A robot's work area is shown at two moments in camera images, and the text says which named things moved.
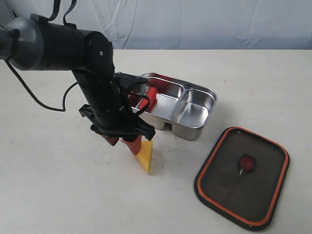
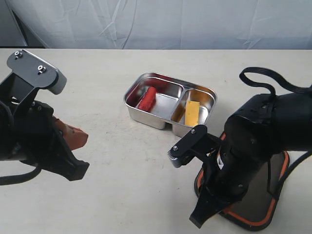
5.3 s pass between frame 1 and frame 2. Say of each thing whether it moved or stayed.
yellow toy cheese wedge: moved
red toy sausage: stayed
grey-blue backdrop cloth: stayed
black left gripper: moved
